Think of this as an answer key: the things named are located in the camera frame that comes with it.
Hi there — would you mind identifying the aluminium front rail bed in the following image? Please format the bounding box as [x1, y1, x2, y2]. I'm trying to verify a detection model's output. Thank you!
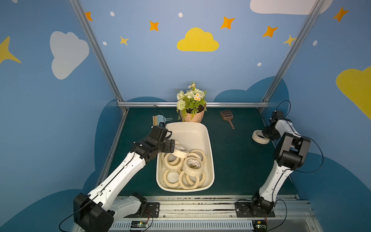
[108, 195, 322, 232]

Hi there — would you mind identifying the aluminium frame post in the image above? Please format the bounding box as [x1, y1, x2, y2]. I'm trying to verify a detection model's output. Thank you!
[69, 0, 123, 105]
[259, 0, 326, 113]

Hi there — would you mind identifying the brown slotted scoop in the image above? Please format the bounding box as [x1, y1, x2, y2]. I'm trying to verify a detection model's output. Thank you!
[220, 110, 235, 130]

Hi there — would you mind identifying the potted white flower plant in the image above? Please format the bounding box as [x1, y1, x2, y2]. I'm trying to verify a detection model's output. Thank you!
[176, 82, 207, 123]

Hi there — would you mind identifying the left green circuit board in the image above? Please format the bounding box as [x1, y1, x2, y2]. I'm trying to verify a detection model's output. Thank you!
[130, 221, 149, 230]

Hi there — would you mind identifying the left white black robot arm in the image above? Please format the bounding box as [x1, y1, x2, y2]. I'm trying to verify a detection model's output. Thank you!
[73, 126, 175, 232]

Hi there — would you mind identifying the small blue dustpan brush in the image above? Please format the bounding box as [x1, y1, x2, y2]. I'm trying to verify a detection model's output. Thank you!
[152, 115, 173, 127]

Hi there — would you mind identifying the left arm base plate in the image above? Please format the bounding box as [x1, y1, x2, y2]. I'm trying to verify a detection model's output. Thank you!
[125, 202, 160, 218]

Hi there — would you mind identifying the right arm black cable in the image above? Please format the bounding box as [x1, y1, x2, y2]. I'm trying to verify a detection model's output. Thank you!
[275, 100, 324, 174]

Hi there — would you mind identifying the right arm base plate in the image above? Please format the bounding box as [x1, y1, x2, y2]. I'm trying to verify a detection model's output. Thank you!
[234, 202, 275, 218]

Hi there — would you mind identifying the left side aluminium rail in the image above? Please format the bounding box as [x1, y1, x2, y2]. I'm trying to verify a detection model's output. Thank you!
[97, 111, 128, 186]

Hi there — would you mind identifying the white plastic storage box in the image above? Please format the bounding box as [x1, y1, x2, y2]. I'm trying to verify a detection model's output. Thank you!
[156, 122, 215, 192]

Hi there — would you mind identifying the left aluminium frame post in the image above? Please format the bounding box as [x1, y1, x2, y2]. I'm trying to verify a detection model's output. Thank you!
[69, 0, 123, 105]

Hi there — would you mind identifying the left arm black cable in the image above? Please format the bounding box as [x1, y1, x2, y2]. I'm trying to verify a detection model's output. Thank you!
[58, 202, 88, 232]

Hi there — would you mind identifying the right aluminium frame post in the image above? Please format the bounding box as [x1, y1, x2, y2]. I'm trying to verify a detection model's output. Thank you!
[259, 0, 326, 113]

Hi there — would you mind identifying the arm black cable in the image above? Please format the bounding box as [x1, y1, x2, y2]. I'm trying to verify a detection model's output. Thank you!
[275, 100, 324, 174]
[58, 202, 88, 232]

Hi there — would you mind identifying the green circuit board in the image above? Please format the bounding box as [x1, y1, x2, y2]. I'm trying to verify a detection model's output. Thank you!
[130, 221, 149, 230]
[252, 220, 268, 232]

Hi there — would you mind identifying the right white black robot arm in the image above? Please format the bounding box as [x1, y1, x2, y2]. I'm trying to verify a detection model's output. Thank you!
[249, 110, 311, 217]

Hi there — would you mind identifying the right green circuit board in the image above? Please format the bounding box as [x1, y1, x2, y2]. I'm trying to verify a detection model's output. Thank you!
[252, 220, 268, 232]

